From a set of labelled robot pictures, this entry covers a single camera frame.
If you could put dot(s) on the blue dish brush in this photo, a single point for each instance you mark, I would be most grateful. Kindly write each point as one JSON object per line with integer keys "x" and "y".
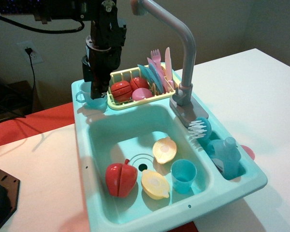
{"x": 200, "y": 128}

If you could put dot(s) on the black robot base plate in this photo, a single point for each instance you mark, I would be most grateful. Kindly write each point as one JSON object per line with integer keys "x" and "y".
{"x": 9, "y": 192}

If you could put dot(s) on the teal toy sink unit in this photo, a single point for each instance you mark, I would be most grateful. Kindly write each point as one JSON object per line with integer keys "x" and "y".
{"x": 105, "y": 136}

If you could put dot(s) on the red toy tomato right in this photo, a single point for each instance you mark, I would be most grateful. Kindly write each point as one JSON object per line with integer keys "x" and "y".
{"x": 138, "y": 82}

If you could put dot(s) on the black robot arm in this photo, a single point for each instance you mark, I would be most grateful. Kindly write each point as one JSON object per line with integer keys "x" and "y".
{"x": 45, "y": 11}

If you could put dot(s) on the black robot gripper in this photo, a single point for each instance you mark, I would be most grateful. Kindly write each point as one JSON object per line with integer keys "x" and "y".
{"x": 104, "y": 44}

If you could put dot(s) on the grey toy faucet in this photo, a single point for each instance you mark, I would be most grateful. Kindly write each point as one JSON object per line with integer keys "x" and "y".
{"x": 183, "y": 104}

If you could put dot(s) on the brown cardboard box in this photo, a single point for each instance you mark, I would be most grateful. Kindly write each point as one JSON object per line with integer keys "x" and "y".
{"x": 22, "y": 98}

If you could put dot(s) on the red toy tomato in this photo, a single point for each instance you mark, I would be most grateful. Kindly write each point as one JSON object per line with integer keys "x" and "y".
{"x": 121, "y": 91}
{"x": 138, "y": 82}

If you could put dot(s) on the pink round knob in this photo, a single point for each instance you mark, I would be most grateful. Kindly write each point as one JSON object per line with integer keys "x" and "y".
{"x": 249, "y": 151}

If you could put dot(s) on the white wall outlet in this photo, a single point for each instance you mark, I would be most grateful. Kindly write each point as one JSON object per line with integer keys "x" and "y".
{"x": 30, "y": 52}

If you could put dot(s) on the red toy apple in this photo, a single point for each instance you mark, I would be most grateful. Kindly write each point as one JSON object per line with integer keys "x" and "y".
{"x": 120, "y": 178}

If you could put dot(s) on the yellow lemon half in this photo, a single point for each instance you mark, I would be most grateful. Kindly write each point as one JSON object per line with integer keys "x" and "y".
{"x": 155, "y": 185}
{"x": 164, "y": 150}

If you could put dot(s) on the peach toy knife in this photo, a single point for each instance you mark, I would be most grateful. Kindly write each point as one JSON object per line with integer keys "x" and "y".
{"x": 168, "y": 65}

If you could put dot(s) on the blue toy soap bottle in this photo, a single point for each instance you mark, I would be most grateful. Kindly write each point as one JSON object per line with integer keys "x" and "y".
{"x": 225, "y": 155}

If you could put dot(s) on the red toy tomato left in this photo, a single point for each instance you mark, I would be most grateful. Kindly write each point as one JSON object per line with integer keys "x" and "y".
{"x": 121, "y": 91}

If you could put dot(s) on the yellow lemon half back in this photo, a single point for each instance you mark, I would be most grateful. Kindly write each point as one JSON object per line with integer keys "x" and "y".
{"x": 164, "y": 150}

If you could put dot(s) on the yellow dish rack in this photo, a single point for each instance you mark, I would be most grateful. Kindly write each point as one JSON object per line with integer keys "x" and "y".
{"x": 127, "y": 75}

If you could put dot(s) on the pink toy fork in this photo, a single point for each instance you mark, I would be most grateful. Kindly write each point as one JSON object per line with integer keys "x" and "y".
{"x": 156, "y": 57}

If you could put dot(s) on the red cloth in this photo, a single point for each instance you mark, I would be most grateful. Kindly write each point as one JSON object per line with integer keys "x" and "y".
{"x": 36, "y": 123}

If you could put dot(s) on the light blue handled cup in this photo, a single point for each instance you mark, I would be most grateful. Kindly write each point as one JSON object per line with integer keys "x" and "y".
{"x": 84, "y": 96}

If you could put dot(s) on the yellow lemon half front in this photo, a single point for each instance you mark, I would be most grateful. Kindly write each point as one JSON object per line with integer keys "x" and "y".
{"x": 155, "y": 185}

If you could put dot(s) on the blue toy plate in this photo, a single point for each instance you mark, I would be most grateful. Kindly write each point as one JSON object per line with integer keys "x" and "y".
{"x": 151, "y": 77}

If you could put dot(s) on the pink toy bowl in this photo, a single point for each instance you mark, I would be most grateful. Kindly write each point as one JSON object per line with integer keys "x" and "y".
{"x": 141, "y": 93}

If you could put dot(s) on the blue plastic tumbler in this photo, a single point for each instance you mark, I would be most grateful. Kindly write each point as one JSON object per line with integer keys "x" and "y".
{"x": 183, "y": 174}

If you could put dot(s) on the pink toy plate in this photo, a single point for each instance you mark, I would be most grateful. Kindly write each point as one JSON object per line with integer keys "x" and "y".
{"x": 153, "y": 68}

